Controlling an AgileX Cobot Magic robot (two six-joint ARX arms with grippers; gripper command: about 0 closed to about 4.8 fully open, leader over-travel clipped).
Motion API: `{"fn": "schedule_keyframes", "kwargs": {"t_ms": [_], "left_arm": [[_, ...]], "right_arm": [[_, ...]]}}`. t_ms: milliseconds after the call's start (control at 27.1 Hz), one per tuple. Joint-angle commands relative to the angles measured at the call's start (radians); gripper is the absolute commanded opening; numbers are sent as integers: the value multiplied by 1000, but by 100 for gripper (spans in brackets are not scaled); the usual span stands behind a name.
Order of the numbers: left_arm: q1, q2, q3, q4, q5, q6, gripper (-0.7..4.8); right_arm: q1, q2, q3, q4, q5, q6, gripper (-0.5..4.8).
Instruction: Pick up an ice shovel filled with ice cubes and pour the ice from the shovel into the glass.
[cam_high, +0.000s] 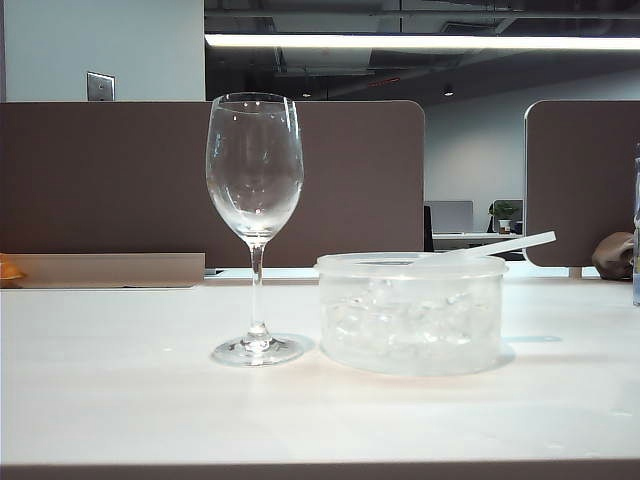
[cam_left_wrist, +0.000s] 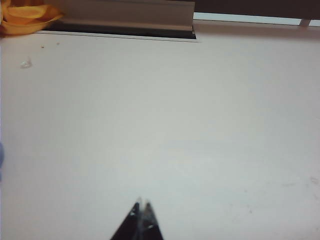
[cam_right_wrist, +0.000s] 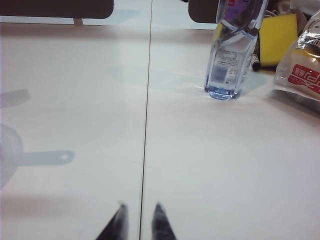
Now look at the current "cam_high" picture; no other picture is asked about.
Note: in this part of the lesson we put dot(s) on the grey computer monitor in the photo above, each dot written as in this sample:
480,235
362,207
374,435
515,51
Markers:
450,217

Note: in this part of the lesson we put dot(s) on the wide brown desk partition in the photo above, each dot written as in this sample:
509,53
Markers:
125,175

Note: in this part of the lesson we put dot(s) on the white office desk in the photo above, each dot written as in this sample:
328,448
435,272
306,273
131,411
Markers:
460,235

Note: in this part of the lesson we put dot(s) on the clear stemmed wine glass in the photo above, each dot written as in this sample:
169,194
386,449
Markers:
256,345

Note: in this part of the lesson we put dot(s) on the round ceiling spotlight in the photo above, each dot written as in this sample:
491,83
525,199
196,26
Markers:
448,92

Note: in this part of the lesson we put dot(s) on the heap of clear ice cubes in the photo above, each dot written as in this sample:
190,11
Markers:
400,325

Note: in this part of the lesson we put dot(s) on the metal wall plate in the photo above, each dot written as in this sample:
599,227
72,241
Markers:
100,86

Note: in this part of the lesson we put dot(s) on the round translucent plastic container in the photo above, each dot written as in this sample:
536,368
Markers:
410,361

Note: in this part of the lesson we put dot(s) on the brown partition with white edge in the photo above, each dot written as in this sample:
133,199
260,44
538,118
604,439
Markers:
580,175

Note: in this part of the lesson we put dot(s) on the brown crumpled bag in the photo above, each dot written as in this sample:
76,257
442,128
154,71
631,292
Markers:
612,256

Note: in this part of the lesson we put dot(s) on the translucent white ice shovel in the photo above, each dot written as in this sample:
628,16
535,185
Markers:
525,243

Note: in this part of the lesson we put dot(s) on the small green potted plant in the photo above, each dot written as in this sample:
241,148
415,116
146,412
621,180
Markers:
504,212

